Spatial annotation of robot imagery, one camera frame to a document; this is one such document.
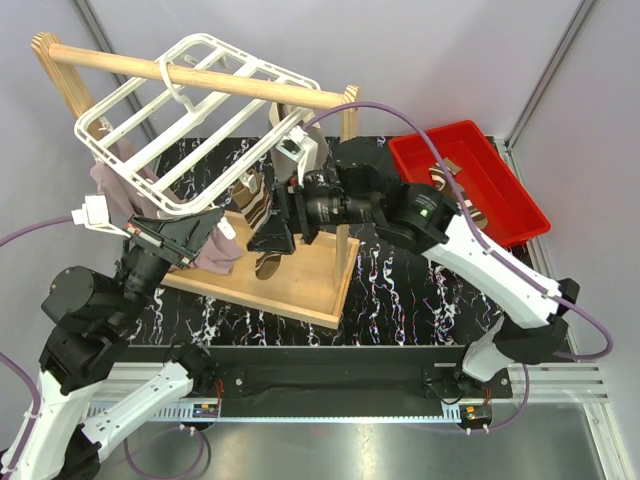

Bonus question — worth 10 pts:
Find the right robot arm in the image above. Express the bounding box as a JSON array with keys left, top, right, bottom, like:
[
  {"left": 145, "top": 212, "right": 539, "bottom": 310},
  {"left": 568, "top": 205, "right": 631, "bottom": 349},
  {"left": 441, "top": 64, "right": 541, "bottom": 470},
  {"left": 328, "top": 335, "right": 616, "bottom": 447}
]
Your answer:
[{"left": 247, "top": 138, "right": 579, "bottom": 397}]

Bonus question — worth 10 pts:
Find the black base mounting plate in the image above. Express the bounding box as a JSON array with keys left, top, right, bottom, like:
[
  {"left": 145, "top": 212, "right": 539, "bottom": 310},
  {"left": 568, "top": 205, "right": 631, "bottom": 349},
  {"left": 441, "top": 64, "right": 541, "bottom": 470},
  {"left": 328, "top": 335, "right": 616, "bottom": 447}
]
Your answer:
[{"left": 94, "top": 344, "right": 531, "bottom": 419}]

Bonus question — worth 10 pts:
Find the white slotted cable duct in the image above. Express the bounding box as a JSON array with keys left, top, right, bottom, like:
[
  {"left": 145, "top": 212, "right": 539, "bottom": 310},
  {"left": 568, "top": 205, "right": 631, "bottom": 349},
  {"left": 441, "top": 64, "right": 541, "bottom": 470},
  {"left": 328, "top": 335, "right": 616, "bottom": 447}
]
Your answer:
[{"left": 150, "top": 401, "right": 462, "bottom": 425}]

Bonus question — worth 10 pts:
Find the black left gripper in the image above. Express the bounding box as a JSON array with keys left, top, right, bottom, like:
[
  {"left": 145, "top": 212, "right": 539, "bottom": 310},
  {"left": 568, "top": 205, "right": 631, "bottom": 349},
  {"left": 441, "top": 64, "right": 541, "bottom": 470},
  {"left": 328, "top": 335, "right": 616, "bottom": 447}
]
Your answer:
[{"left": 111, "top": 206, "right": 226, "bottom": 327}]

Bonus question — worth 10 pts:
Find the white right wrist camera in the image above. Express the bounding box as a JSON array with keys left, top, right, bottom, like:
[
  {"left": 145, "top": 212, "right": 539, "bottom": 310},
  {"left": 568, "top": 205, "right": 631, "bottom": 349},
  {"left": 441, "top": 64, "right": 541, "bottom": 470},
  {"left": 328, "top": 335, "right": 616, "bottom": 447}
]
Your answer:
[{"left": 274, "top": 126, "right": 318, "bottom": 180}]

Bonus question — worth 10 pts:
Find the white plastic clip hanger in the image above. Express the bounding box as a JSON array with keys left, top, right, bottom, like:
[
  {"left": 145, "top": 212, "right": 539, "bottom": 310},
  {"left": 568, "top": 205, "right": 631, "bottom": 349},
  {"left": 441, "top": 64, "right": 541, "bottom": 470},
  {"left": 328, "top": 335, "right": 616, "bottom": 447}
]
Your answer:
[{"left": 73, "top": 33, "right": 326, "bottom": 218}]

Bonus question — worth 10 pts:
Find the wooden clothes rack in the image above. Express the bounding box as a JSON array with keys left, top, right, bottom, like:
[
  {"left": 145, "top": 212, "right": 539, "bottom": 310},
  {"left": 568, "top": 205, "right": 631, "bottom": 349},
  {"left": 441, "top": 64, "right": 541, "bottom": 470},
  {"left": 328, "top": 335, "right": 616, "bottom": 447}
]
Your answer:
[{"left": 31, "top": 33, "right": 359, "bottom": 329}]

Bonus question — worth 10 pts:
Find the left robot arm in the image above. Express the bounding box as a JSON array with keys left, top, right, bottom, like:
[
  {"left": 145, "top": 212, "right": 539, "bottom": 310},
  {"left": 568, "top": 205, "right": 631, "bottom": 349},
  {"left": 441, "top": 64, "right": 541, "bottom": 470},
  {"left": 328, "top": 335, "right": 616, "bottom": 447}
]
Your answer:
[{"left": 1, "top": 208, "right": 224, "bottom": 479}]

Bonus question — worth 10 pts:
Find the red plastic bin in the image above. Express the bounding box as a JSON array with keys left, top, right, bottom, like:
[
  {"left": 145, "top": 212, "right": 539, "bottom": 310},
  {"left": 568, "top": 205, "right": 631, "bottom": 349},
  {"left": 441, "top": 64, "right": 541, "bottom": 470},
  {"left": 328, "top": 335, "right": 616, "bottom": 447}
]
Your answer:
[{"left": 389, "top": 120, "right": 551, "bottom": 247}]

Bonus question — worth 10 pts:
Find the mauve hanging cloth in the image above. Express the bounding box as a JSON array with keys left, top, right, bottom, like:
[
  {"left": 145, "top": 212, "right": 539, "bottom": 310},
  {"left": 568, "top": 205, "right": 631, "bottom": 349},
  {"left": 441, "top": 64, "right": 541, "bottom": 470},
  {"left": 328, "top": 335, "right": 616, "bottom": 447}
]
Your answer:
[{"left": 89, "top": 161, "right": 243, "bottom": 275}]

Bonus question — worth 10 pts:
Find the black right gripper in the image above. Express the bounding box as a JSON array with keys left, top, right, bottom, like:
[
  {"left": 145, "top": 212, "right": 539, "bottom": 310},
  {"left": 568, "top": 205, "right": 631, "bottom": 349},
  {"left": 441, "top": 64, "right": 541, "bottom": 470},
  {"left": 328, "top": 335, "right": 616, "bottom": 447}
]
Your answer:
[{"left": 246, "top": 169, "right": 379, "bottom": 255}]

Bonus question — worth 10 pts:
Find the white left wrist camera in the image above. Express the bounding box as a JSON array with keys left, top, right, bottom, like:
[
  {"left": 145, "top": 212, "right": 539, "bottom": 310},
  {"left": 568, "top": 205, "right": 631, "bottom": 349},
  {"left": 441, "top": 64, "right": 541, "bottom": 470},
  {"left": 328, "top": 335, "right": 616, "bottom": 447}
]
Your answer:
[{"left": 71, "top": 194, "right": 130, "bottom": 238}]

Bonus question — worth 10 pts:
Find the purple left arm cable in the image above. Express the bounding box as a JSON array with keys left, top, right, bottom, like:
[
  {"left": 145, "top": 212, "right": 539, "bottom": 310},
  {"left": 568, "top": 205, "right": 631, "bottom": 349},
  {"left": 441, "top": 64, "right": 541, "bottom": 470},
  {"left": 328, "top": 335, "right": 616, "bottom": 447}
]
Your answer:
[{"left": 0, "top": 215, "right": 76, "bottom": 249}]

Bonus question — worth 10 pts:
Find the grey cream sock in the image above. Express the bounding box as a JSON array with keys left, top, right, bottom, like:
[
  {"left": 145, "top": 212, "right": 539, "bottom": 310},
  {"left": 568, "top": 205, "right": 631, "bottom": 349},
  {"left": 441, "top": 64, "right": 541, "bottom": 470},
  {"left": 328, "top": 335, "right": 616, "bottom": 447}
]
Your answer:
[{"left": 269, "top": 103, "right": 329, "bottom": 182}]

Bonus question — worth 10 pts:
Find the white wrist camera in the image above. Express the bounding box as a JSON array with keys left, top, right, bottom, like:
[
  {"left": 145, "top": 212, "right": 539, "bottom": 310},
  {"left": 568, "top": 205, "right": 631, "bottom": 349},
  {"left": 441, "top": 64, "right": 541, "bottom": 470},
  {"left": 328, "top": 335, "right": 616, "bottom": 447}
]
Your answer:
[
  {"left": 71, "top": 194, "right": 130, "bottom": 238},
  {"left": 274, "top": 126, "right": 318, "bottom": 180}
]

